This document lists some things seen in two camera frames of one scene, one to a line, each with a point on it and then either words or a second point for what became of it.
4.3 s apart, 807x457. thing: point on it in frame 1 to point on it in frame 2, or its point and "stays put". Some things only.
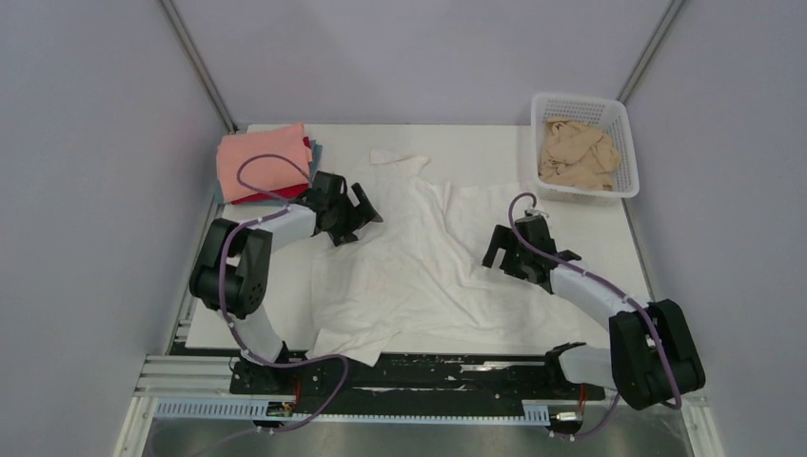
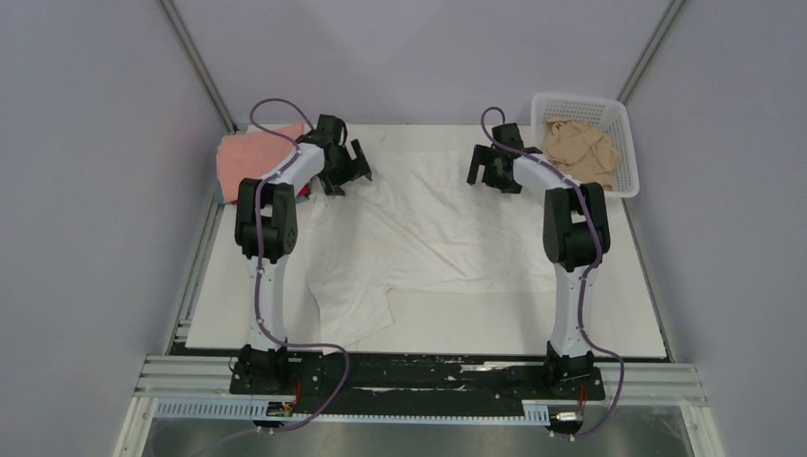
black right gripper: (504, 240) to (484, 156)
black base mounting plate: (416, 385) stays put
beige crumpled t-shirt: (575, 152) stays put
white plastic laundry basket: (583, 150) stays put
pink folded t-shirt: (259, 163) stays put
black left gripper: (362, 216) to (356, 169)
